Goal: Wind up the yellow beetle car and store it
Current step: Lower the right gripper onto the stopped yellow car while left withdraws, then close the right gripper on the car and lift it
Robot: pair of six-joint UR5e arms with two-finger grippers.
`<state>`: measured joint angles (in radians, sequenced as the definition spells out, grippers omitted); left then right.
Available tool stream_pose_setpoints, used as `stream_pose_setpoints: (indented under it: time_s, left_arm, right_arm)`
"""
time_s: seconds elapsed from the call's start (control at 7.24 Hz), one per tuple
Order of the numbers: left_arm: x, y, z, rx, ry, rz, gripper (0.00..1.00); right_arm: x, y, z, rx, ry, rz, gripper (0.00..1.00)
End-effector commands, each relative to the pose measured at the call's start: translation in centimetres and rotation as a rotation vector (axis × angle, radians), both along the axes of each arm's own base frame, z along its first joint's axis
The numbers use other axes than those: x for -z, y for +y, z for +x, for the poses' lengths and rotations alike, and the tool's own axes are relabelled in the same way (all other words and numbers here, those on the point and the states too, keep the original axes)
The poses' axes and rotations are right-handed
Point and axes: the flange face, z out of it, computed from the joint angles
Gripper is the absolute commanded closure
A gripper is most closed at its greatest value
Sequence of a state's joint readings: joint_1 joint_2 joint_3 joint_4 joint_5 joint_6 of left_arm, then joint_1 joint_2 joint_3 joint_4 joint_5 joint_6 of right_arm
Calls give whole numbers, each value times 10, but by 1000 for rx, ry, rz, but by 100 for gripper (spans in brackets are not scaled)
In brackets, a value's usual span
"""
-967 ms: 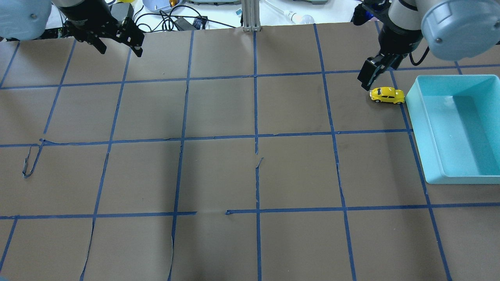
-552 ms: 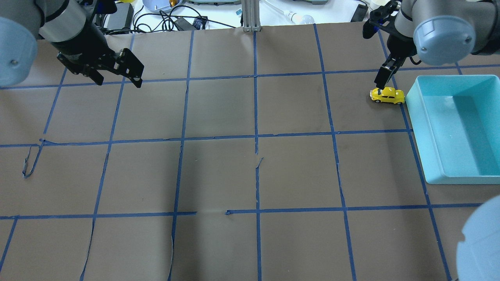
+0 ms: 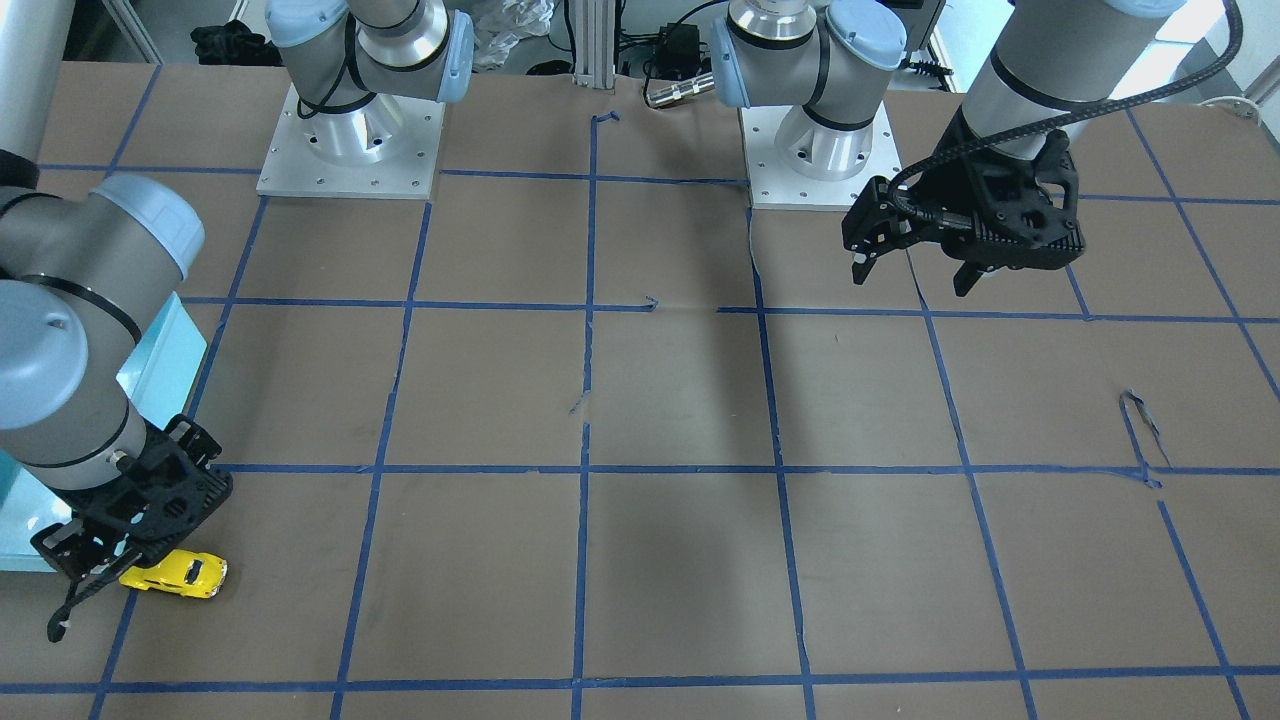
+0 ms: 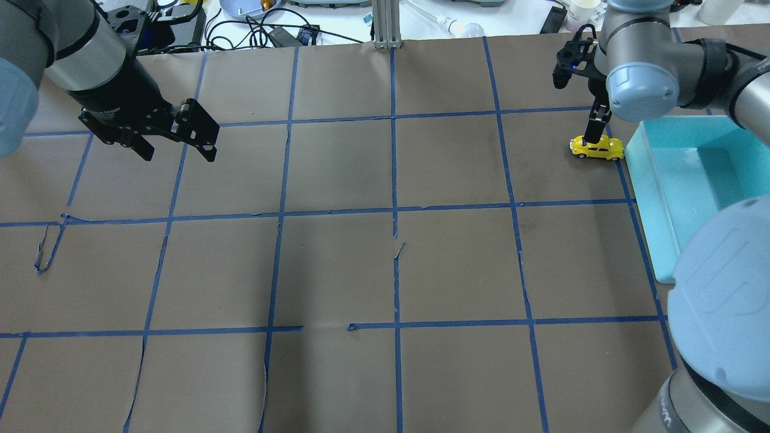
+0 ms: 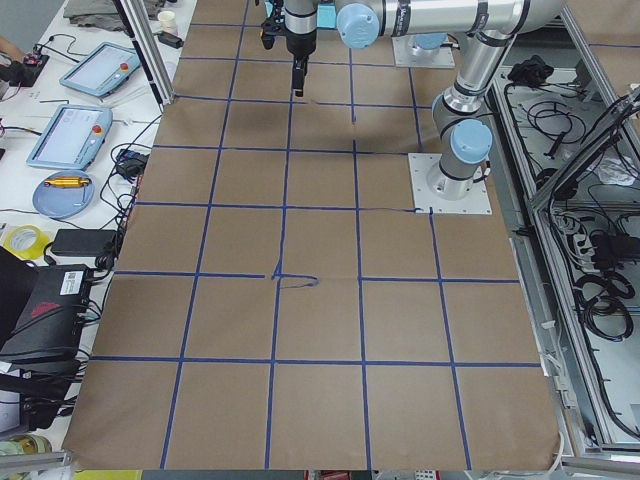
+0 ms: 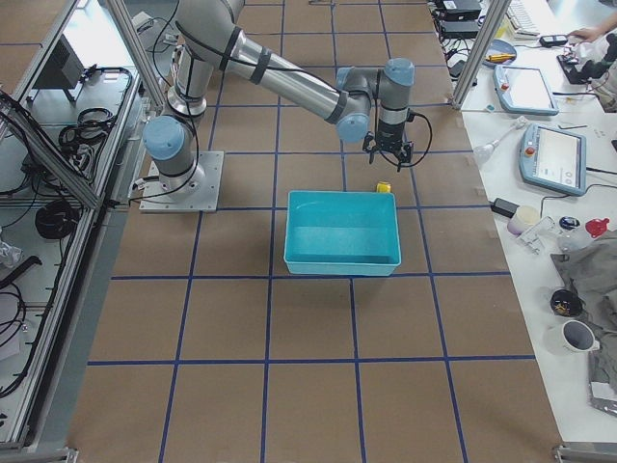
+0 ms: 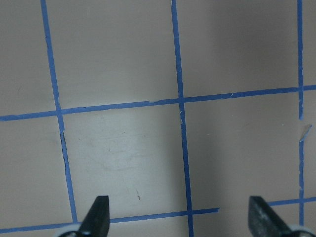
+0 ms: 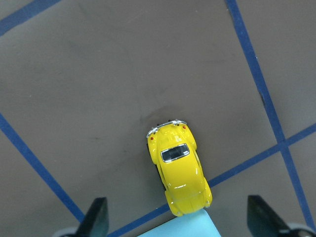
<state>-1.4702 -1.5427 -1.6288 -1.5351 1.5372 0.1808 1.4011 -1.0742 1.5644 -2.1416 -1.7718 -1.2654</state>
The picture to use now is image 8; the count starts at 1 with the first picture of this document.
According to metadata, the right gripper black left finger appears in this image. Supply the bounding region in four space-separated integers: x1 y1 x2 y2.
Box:
55 197 109 237

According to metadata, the light blue plastic bin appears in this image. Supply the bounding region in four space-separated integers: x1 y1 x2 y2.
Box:
139 209 221 237

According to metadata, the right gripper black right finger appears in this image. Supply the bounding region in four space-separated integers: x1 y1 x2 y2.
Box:
247 195 316 237

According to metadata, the yellow toy beetle car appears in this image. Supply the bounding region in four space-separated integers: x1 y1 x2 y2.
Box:
146 119 212 217

